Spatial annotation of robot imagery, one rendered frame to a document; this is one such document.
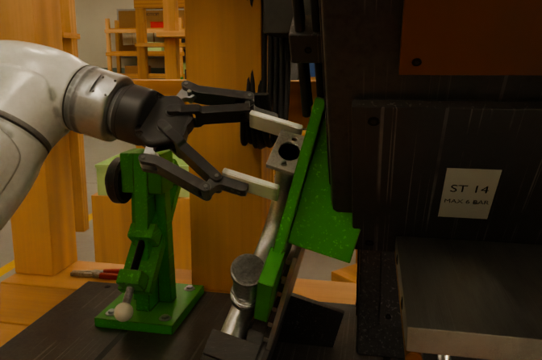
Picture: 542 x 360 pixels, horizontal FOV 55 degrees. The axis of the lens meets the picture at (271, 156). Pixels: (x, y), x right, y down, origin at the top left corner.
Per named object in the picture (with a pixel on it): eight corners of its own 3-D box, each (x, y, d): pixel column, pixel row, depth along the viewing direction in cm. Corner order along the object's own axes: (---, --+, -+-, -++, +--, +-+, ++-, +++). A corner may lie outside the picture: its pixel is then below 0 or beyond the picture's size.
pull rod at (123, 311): (128, 326, 75) (126, 288, 74) (110, 324, 75) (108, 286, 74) (144, 308, 80) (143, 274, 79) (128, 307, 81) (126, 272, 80)
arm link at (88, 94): (93, 50, 66) (135, 62, 65) (109, 95, 74) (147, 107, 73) (54, 102, 62) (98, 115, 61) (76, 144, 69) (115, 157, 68)
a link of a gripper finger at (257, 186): (223, 166, 61) (221, 172, 61) (280, 184, 60) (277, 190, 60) (225, 179, 64) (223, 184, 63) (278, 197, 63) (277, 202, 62)
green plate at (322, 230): (335, 311, 54) (396, 119, 49) (260, 285, 55) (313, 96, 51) (342, 268, 66) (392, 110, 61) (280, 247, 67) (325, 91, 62)
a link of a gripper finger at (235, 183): (209, 170, 62) (198, 190, 60) (248, 183, 61) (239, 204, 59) (210, 177, 63) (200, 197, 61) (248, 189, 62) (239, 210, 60)
